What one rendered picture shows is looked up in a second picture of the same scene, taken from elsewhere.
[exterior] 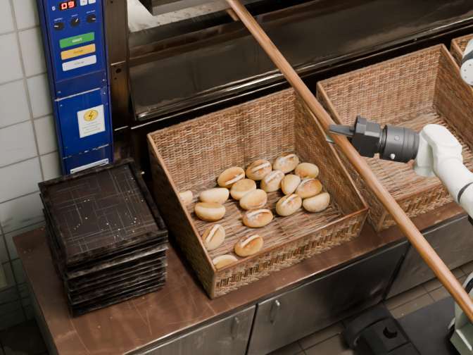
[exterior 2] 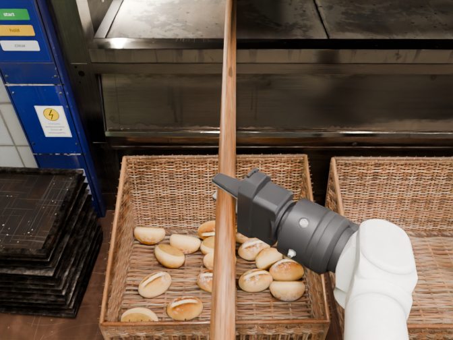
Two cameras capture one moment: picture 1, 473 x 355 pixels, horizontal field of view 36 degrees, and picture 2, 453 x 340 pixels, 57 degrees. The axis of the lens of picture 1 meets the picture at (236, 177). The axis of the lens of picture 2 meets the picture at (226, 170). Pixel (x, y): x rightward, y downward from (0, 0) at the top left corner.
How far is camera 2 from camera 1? 1.31 m
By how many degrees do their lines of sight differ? 24
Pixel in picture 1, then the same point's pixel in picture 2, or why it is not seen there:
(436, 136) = (369, 242)
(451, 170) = (363, 320)
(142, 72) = (116, 86)
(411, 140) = (328, 235)
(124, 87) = (93, 96)
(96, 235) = not seen: outside the picture
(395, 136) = (303, 220)
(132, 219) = (29, 229)
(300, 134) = not seen: hidden behind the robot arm
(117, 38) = (71, 32)
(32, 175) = (13, 163)
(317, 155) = not seen: hidden behind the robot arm
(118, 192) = (42, 198)
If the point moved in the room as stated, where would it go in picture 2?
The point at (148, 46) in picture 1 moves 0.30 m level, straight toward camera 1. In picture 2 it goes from (110, 52) to (24, 117)
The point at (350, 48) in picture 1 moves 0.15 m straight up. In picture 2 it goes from (378, 127) to (393, 79)
